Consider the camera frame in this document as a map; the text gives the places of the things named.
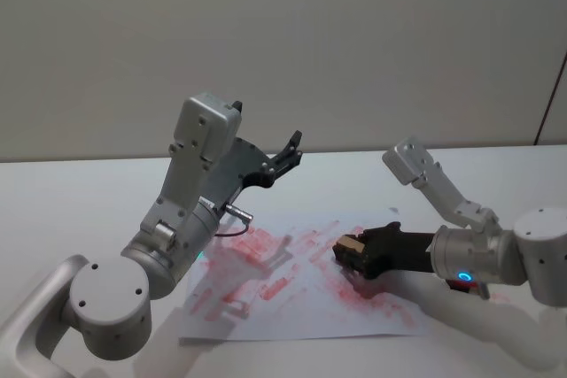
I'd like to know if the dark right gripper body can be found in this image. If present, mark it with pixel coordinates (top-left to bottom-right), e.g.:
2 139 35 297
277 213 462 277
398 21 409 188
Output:
360 220 438 282

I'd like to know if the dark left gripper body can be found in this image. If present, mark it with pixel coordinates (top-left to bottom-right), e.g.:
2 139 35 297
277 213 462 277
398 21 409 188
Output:
204 135 274 212

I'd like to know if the small tan block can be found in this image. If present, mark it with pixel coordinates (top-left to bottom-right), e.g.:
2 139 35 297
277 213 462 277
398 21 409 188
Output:
335 235 363 257

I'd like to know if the white paper with red marks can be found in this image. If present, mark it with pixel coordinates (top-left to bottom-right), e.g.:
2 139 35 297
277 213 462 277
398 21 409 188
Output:
176 217 434 344

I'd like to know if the small red object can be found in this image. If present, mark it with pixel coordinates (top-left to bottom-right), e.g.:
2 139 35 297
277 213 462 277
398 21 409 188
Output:
444 277 490 300

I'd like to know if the thin dark cable silver plug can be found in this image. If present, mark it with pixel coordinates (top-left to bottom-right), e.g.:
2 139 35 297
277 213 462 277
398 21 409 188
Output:
215 204 256 238

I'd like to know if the brown door frame strip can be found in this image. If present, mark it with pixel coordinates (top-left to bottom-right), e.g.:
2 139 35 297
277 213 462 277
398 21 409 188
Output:
532 47 567 147

